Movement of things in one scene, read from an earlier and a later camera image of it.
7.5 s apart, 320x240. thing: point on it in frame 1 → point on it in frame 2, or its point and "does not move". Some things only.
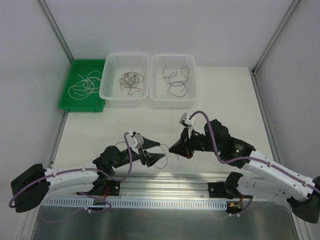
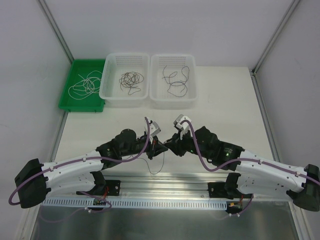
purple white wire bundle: (130, 156) → (153, 173)
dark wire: (164, 77) does not move
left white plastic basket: (125, 80) does not move
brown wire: (130, 80) does not move
